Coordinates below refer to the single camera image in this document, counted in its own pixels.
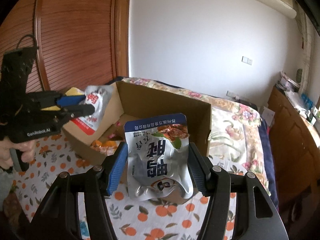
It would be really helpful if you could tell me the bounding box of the silver red snack pouch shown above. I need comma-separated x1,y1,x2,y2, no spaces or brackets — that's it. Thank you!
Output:
70,84,115,136

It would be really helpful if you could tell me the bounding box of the silver blue duck snack pouch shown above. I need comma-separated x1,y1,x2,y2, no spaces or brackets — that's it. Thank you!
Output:
124,113,194,201

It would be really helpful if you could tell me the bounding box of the pink snack pack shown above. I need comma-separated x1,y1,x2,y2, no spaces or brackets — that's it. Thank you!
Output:
90,121,124,155

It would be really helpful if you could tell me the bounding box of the person's left hand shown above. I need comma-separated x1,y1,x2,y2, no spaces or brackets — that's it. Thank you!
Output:
0,137,36,170

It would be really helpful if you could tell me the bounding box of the yellow plush toy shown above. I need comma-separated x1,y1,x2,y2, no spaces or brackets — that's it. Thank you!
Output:
42,87,85,111

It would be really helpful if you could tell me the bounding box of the floral quilt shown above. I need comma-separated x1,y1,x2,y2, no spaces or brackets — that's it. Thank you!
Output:
121,77,271,196

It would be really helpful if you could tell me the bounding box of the orange print bed sheet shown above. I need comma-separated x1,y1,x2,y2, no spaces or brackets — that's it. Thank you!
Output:
11,129,238,240

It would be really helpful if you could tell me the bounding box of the brown cardboard box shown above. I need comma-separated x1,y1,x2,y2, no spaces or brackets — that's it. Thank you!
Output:
61,80,213,165

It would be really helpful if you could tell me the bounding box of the dark blue blanket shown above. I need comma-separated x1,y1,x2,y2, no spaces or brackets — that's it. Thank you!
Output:
258,118,279,210

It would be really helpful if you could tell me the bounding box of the wooden window cabinet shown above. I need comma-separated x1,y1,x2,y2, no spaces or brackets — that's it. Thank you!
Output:
268,87,319,209

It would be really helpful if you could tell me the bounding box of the white wall switch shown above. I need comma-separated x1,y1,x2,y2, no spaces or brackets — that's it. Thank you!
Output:
241,56,252,65

